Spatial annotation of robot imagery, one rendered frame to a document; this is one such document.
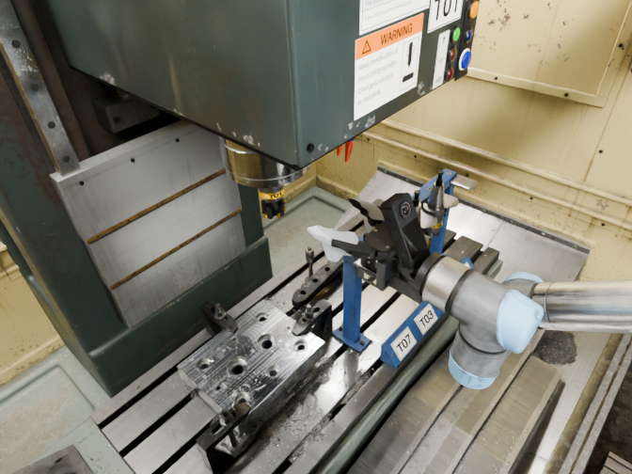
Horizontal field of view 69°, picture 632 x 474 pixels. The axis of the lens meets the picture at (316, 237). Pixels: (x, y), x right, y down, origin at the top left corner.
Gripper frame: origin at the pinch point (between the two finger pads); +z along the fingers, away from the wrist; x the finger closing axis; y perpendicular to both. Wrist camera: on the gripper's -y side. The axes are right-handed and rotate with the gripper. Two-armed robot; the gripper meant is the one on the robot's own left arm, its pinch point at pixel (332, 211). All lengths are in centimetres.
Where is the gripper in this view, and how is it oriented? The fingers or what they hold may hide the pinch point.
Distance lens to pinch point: 77.8
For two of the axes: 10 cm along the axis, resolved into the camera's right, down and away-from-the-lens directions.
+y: 0.1, 7.6, 6.6
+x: 6.7, -4.9, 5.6
